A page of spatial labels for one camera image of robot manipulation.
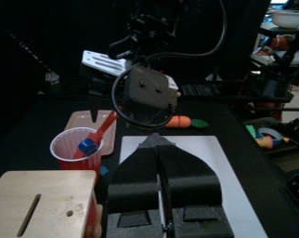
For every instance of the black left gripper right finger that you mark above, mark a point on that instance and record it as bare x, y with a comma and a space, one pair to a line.
189, 182

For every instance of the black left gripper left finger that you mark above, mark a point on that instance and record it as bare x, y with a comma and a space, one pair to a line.
132, 182

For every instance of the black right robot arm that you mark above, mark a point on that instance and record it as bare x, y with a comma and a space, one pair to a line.
150, 28

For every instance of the wooden knife block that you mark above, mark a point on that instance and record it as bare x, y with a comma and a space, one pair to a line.
42, 204

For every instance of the small teal toy piece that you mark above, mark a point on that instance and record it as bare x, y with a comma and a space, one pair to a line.
104, 170

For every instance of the orange toy carrot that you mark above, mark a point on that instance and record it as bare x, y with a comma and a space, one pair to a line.
180, 121

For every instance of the white slotted plate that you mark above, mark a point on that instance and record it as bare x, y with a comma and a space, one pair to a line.
102, 63

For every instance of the green round toy piece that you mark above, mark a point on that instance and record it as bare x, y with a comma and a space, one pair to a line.
200, 123

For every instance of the red plastic cup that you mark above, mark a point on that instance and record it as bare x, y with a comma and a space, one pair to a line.
72, 155

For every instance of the red brush with blue head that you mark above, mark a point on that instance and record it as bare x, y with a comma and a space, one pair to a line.
97, 131

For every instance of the pink plastic tray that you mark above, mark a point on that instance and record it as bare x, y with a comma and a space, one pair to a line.
78, 121

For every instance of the yellow orange toy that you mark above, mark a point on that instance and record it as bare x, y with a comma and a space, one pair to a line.
264, 142

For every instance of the black box with buttons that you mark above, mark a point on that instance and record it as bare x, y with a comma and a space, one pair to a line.
297, 186

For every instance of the white bowl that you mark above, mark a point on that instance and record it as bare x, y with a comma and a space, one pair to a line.
288, 18

